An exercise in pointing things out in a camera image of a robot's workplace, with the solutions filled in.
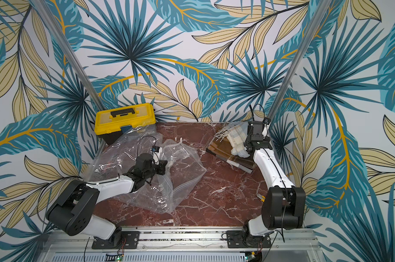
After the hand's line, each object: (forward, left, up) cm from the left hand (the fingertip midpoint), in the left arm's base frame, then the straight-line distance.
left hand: (166, 163), depth 91 cm
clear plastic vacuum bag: (+3, +28, 0) cm, 28 cm away
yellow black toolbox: (+20, +35, +9) cm, 41 cm away
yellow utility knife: (-16, -51, -6) cm, 54 cm away
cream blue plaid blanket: (+21, -41, +3) cm, 46 cm away
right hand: (+8, -50, +15) cm, 53 cm away
